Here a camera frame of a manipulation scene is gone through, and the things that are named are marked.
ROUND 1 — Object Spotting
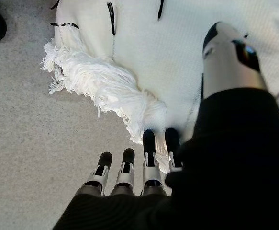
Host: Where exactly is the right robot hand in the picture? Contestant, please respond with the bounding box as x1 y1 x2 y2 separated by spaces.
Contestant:
53 21 279 230

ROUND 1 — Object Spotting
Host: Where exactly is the white fringed cushion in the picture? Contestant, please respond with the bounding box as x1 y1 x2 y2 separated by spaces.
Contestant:
40 0 279 175

